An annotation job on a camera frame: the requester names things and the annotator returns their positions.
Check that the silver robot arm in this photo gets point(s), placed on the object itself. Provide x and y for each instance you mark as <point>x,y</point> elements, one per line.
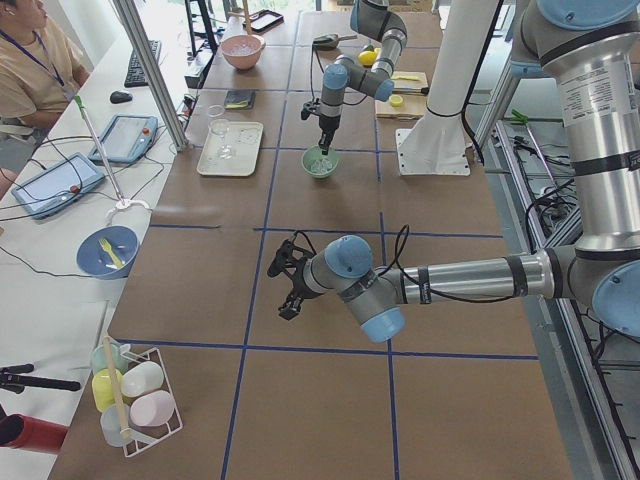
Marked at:
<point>372,77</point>
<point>584,46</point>

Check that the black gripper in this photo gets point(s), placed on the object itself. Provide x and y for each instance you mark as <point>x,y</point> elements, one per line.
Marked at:
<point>328,123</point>
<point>300,283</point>

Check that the blue teach pendant near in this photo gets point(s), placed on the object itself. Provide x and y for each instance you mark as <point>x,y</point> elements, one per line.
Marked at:
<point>57,187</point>

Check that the blue teach pendant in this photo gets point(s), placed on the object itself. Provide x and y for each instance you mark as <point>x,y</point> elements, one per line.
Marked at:
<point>57,187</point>
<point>127,137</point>

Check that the wooden cutting board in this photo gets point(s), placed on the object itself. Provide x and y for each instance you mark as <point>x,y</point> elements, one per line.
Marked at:
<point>414,105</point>

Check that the pink bowl with ice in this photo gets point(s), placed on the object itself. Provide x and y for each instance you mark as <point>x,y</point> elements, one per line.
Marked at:
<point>243,51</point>

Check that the small glass dish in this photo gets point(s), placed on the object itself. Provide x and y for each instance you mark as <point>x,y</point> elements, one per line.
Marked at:
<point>215,111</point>

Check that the steel knife handle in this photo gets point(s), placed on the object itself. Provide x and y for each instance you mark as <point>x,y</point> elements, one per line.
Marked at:
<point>412,91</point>

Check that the green tipped grabber stick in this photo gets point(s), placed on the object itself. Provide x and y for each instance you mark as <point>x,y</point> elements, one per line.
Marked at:
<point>122,203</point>

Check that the red cylinder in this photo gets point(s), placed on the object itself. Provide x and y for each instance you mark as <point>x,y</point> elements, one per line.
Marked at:
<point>32,434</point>

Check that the white wire rack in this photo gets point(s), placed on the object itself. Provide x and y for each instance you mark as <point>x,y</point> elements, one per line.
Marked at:
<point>119,359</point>

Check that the green ceramic bowl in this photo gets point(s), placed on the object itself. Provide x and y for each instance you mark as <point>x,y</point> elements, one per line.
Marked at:
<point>319,165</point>

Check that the white plastic cup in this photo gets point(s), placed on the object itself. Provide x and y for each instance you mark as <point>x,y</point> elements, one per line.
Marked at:
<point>143,378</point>

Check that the blue plastic tub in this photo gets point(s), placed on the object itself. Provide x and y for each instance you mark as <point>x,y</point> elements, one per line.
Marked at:
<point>92,260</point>

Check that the cream bear tray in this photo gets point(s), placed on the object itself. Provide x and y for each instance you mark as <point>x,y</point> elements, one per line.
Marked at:
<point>245,138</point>

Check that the black computer mouse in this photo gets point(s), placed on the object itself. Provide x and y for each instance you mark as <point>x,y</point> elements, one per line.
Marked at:
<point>120,97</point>

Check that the clear plastic cup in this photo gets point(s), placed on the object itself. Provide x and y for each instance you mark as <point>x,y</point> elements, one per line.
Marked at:
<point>111,427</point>

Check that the blue teach pendant far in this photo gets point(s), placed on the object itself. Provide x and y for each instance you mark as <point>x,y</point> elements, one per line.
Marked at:
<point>127,137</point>

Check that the clear wine glass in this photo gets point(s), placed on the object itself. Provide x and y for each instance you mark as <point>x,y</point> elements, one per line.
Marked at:
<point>219,127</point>

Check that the grey folded cloth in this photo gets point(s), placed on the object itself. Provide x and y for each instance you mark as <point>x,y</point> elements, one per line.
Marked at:
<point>239,99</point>

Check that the steel ice scoop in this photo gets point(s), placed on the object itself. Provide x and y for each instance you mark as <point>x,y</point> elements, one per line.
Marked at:
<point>330,41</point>

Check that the pink plastic cup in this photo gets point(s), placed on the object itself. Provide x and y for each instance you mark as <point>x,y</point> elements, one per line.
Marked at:
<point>152,409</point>

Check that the yellow plastic knife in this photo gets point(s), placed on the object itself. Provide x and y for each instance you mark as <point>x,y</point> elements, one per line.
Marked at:
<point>407,77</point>

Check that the aluminium frame post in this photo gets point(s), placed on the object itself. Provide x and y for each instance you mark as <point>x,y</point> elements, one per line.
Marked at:
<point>133,26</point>

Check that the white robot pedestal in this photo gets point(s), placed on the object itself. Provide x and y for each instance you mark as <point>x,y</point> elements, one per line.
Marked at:
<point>436,143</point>

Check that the yellow plastic fork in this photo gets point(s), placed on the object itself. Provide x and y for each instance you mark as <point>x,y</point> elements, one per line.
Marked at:
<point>108,249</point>

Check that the lemon half slice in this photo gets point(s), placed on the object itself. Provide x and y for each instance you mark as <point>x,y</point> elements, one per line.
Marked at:
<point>396,101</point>

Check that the black camera tripod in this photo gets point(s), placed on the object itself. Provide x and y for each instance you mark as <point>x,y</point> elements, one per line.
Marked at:
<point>17,378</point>

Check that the yellow lemon upper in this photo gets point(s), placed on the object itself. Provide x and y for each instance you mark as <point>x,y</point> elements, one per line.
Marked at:
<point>367,58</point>

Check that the yellow plastic cup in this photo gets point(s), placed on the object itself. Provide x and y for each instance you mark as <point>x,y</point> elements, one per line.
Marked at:
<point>102,390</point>

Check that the seated person beige shirt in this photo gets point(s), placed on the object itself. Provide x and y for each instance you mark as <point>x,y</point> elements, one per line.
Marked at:
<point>41,69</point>

